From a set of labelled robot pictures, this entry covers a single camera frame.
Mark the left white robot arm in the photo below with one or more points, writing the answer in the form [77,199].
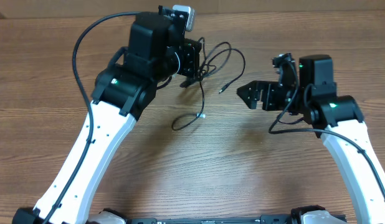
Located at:
[157,50]

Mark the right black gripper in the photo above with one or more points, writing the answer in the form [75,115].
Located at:
[255,86]

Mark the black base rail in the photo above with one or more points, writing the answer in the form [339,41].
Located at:
[263,219]

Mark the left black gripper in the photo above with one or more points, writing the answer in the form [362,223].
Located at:
[190,50]

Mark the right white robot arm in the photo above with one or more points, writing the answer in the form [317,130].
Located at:
[308,88]

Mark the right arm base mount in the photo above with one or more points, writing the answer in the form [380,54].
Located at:
[313,214]

